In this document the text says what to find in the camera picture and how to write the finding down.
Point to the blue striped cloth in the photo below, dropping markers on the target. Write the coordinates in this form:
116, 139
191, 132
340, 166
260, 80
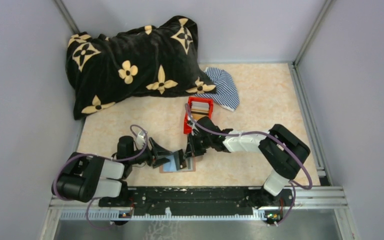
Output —
226, 95

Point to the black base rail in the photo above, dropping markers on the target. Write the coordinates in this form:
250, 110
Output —
197, 201

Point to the grey cards in bin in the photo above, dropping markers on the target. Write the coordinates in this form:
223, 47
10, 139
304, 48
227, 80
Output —
202, 107

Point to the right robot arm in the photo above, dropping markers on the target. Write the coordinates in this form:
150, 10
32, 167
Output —
284, 151

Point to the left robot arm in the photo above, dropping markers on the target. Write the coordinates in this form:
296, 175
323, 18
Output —
85, 177

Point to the black card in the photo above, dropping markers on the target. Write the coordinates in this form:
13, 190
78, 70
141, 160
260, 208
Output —
179, 160

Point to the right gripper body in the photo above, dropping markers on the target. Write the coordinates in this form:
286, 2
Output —
198, 144

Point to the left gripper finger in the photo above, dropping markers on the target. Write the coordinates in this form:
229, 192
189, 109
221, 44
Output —
157, 150
157, 162

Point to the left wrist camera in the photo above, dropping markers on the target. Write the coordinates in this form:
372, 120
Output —
141, 139

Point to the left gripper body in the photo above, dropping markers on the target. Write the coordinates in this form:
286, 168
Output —
154, 153

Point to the black floral blanket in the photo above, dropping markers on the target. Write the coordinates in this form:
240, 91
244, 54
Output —
154, 61

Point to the red plastic bin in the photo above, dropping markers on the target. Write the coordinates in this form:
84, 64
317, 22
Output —
187, 126

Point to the pink leather card holder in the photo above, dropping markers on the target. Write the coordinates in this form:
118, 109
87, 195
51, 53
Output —
190, 168

